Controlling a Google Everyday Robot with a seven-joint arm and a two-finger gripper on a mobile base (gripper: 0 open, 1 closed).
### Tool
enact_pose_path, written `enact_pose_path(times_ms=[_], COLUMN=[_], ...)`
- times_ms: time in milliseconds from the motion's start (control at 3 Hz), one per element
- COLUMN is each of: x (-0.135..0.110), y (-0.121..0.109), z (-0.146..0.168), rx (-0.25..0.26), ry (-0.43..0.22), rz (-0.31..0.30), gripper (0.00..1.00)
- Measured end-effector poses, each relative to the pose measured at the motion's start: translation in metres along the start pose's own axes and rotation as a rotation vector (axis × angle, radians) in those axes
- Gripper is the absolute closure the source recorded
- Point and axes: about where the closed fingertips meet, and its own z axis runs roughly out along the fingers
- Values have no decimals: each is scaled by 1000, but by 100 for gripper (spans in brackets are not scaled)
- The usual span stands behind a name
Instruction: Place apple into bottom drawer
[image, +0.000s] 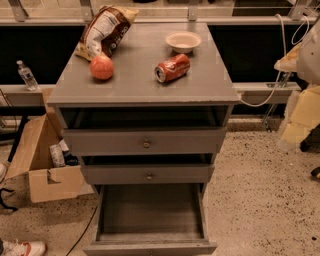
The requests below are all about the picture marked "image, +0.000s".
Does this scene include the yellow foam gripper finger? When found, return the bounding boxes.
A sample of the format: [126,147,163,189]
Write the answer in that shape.
[274,43,301,72]
[279,84,320,150]

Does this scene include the red apple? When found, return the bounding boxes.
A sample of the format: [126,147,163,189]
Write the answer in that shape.
[90,56,114,80]

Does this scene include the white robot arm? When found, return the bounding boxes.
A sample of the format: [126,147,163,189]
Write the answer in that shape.
[274,19,320,151]

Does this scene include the grey top drawer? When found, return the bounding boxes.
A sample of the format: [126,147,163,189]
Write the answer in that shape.
[63,112,226,156]

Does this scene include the grey drawer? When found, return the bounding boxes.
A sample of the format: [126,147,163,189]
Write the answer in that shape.
[63,112,226,156]
[81,154,214,185]
[84,184,217,256]

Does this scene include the grey drawer cabinet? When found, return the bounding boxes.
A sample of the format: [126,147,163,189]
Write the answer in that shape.
[46,22,242,256]

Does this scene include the grey middle drawer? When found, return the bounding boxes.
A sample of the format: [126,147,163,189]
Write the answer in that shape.
[81,154,214,185]

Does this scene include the grey bottom drawer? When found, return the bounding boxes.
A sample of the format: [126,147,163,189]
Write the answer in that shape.
[84,184,217,256]

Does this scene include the metal stand pole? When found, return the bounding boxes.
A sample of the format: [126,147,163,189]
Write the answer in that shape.
[262,72,292,132]

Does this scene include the white paper bowl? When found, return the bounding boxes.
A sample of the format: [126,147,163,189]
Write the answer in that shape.
[165,31,202,54]

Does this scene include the red soda can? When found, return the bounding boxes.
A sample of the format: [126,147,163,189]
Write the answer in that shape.
[154,54,190,83]

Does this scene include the brown chip bag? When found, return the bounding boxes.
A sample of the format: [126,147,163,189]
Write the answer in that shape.
[75,6,139,61]

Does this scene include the can inside cardboard box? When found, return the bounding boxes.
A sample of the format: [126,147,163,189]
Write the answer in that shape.
[49,144,65,168]

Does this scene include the clear water bottle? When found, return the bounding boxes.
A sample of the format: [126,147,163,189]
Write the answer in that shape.
[17,60,38,91]

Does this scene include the cardboard box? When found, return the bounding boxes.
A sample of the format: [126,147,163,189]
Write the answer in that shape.
[5,89,93,203]

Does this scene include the white red sneaker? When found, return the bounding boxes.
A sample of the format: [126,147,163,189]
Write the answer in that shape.
[1,241,46,256]

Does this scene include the white cable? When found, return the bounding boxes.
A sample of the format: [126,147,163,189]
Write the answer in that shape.
[239,13,311,108]

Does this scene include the black floor cable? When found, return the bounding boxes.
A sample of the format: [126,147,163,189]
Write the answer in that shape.
[64,204,99,256]

